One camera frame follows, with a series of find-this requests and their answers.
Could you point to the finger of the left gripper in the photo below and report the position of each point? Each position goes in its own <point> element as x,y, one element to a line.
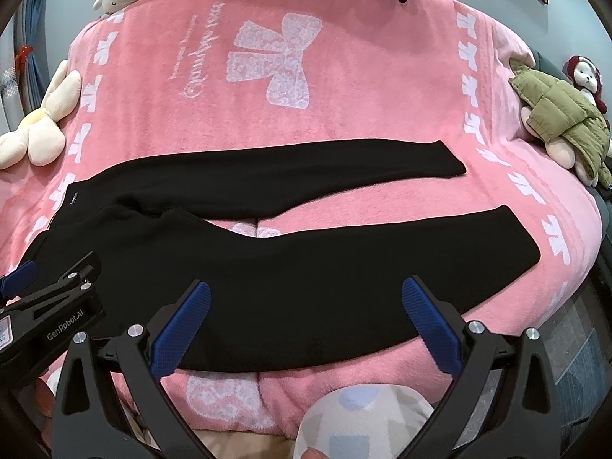
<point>73,291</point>
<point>15,282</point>

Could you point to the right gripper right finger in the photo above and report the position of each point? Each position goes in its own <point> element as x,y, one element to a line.
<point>523,420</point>

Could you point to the red-haired doll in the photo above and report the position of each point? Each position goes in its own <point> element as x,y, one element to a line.
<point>587,78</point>

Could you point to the doll in green jacket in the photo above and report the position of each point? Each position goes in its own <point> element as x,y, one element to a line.
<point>573,131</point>

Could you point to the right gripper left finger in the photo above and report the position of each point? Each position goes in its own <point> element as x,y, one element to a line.
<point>88,419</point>

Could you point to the cream flower plush toy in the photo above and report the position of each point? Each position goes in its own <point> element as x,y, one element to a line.
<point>38,136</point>

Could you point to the red hanging ornament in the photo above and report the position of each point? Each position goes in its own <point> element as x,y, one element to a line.
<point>21,58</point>

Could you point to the pink bow-print blanket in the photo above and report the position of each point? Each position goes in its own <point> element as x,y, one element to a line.
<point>169,76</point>

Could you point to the black pants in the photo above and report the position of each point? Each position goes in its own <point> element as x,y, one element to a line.
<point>288,302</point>

